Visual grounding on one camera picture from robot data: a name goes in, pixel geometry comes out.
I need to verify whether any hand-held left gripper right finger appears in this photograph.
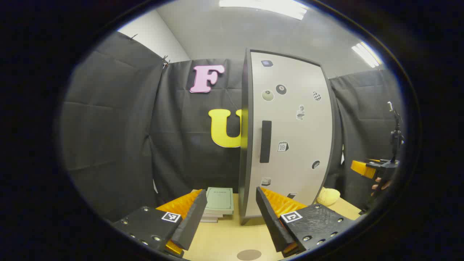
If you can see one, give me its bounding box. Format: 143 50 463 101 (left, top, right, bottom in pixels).
256 186 357 258

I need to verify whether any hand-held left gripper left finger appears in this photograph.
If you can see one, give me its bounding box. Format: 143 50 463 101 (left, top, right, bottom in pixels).
112 188 208 258

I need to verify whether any black cabinet door handle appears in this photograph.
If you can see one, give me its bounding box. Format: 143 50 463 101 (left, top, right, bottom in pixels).
260 120 272 163

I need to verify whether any dark grey cabinet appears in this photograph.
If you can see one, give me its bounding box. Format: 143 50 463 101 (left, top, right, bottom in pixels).
238 48 337 226

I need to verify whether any green notebook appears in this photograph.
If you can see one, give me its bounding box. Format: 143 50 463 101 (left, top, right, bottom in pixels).
204 187 234 215

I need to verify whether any yellow plush ball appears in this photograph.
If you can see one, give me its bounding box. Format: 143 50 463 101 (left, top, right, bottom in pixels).
317 187 341 206

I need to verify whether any striped ceiling light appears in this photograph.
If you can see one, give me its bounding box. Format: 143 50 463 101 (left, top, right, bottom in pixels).
351 42 384 68

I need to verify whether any black backdrop cloth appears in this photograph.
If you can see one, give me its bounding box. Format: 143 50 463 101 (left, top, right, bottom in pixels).
60 31 405 223

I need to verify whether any long ceiling light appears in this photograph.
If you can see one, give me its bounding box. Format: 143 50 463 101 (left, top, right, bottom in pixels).
219 0 308 20

